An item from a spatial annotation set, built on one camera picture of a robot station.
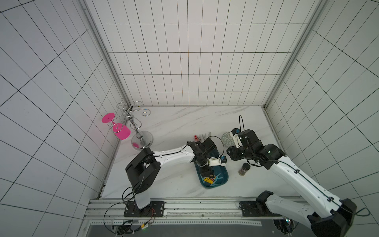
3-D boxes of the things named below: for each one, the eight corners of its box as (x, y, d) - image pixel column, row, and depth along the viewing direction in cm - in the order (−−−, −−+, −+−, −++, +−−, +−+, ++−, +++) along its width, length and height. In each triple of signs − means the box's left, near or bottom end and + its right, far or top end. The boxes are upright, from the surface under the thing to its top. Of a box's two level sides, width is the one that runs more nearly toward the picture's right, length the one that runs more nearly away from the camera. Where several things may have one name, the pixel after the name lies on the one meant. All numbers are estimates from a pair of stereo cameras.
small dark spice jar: (237, 173, 86) (242, 166, 78) (239, 168, 88) (244, 161, 80) (243, 176, 85) (248, 170, 77) (245, 171, 87) (251, 165, 79)
